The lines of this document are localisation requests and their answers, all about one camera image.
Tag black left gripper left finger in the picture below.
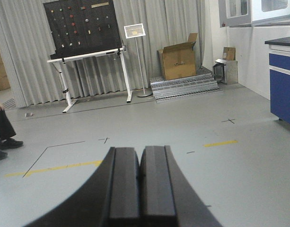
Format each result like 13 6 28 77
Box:
27 147 141 227

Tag small cardboard box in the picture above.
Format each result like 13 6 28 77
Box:
222 47 236 61

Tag grey metal grate steps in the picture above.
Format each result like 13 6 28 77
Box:
150 67 222 103

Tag black pegboard on stand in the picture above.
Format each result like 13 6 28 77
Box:
43 0 132 113

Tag wall window cabinet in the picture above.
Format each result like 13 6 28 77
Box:
219 0 290 27

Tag blue lab bench cabinet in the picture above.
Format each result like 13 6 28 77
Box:
265 36 290 124

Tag seated person legs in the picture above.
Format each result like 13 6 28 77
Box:
0 103 24 160

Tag small metal box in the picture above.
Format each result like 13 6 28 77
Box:
213 59 238 85

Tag white sign stand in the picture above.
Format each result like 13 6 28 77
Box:
123 23 153 97

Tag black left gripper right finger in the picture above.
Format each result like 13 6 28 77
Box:
140 146 221 227

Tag grey curtain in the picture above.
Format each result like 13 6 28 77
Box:
0 0 205 107

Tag large open cardboard box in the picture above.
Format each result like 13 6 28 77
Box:
158 33 198 80

